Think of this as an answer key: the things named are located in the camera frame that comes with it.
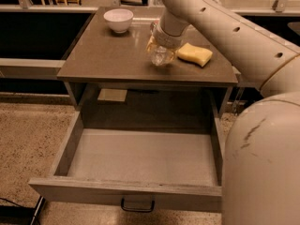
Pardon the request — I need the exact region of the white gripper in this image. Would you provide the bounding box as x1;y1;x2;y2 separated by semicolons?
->
146;20;185;53

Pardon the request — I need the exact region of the clear plastic water bottle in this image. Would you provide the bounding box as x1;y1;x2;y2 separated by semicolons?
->
145;21;177;68

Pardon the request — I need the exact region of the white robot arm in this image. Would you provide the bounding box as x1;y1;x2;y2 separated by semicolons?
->
154;0;300;225

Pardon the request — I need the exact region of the grey cabinet with top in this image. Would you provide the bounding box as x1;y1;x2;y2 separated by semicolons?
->
56;6;239;120

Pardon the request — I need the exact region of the open grey top drawer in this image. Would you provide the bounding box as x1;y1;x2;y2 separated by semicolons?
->
27;87;227;214

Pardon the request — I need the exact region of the yellow sponge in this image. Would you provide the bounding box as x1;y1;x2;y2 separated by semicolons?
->
177;43;213;67

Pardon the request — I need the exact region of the white ceramic bowl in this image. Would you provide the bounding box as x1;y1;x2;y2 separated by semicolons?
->
103;8;133;34

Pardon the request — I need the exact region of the black base lower left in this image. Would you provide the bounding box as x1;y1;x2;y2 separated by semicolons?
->
0;197;46;225

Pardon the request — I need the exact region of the black drawer handle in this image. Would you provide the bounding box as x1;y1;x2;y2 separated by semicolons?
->
120;198;156;213

